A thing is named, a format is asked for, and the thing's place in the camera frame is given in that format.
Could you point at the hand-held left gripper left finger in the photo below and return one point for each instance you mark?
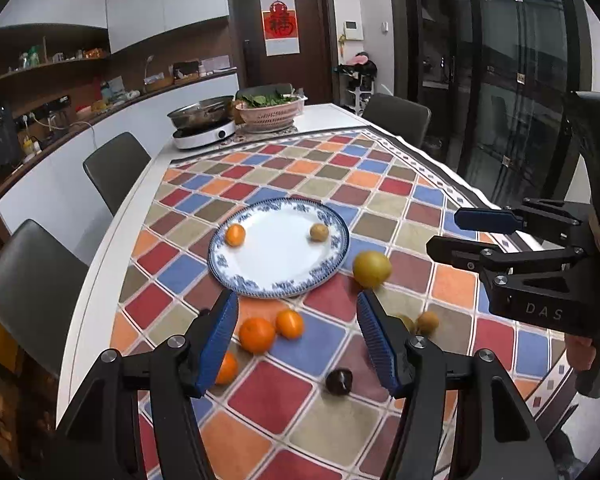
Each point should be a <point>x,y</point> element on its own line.
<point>220,340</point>

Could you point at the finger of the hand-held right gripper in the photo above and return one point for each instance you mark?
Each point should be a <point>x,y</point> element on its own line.
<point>482,219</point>
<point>455,251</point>

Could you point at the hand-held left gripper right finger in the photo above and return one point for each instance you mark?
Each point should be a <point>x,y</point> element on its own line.
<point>377,340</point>

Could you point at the small orange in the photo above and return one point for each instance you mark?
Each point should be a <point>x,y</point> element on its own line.
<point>235,235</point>
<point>289,323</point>
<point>228,368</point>

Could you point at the large orange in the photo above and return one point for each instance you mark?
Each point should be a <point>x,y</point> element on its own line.
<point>256,335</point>

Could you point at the small brown longan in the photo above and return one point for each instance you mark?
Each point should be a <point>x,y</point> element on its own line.
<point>426,322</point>
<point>319,232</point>

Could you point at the dark purple plum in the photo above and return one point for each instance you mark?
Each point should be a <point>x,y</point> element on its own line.
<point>339,381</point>

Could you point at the yellow-green pear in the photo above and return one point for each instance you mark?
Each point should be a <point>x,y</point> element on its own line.
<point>372,270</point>

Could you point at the blue patterned white plate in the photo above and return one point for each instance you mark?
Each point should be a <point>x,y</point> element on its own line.
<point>280,252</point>

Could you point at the person's right hand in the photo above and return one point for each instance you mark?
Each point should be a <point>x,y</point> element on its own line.
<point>579,352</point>

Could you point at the colourful checkered tablecloth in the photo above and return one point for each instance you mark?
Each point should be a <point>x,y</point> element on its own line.
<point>280,400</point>

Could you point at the grey dining chair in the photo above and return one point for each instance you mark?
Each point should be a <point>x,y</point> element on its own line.
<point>27,285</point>
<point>397,117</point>
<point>116,170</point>

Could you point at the dark glass sliding door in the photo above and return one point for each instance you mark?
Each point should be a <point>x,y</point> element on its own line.
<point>505,85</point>

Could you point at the rack with pink hat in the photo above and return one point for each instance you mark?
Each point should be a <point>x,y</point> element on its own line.
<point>360,75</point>

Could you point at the white induction cooker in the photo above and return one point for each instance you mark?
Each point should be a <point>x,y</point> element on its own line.
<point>205,136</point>

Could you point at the round patterned placemat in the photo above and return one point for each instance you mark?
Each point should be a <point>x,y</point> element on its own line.
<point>265,129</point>

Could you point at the steel pot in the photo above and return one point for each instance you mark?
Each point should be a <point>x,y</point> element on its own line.
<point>200,112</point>

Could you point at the white intercom panel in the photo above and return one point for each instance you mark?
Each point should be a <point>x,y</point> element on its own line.
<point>353,30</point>

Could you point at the pink plastic basket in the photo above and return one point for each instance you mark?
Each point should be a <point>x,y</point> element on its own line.
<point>270,114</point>

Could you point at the white sideboard counter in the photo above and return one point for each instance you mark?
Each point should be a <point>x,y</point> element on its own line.
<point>55,175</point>

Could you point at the green leafy vegetables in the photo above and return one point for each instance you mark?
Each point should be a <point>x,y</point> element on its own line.
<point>262,97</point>

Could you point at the brown door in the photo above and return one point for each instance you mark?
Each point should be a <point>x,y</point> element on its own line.
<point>312,35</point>

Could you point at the black box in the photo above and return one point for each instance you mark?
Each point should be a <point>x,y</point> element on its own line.
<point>186,70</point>

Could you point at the yellow bottle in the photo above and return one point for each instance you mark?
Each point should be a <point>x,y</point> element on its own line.
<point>28,146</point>

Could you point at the red and white wall poster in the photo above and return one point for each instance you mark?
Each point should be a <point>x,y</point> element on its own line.
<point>280,25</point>

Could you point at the white wall cabinet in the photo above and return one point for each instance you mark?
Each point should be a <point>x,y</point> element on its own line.
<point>155,5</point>

